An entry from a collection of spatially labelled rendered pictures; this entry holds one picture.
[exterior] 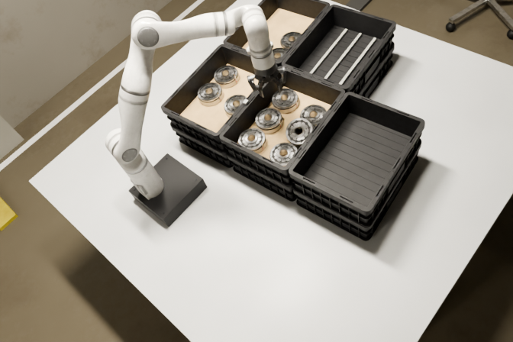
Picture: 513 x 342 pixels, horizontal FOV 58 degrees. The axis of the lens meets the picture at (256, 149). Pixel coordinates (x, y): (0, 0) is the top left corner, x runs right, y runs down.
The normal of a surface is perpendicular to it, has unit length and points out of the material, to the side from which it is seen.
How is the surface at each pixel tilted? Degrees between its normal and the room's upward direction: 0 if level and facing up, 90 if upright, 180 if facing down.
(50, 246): 0
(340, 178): 0
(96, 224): 0
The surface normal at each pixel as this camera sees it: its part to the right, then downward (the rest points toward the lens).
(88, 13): 0.74, 0.46
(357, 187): -0.18, -0.57
